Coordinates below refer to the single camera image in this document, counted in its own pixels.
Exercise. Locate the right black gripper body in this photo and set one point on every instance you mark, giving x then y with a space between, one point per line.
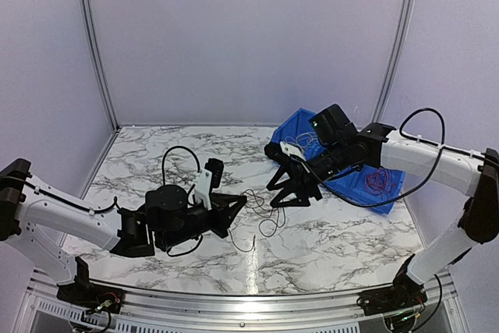
298 167

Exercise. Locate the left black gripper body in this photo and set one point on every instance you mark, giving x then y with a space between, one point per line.
184 234

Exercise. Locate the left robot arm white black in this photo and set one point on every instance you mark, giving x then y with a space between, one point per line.
27 203

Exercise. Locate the blue three-compartment plastic bin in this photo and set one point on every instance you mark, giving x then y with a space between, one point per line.
369 184

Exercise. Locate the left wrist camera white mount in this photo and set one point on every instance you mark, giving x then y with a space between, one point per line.
207 179

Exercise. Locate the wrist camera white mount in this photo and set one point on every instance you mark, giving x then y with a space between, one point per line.
207 179
291 150

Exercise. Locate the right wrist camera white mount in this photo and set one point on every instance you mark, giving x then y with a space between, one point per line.
291 150

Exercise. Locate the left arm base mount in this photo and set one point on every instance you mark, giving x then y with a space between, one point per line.
92 296

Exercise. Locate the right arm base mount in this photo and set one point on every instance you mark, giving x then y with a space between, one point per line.
388 299

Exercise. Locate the aluminium front rail frame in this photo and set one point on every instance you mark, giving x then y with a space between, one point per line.
149 310

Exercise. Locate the right aluminium corner post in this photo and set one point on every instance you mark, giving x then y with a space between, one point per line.
401 32

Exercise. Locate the aluminium corner post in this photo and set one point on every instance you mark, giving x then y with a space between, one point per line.
401 32
98 64

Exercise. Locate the left aluminium corner post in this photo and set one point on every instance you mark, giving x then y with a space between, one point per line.
98 64

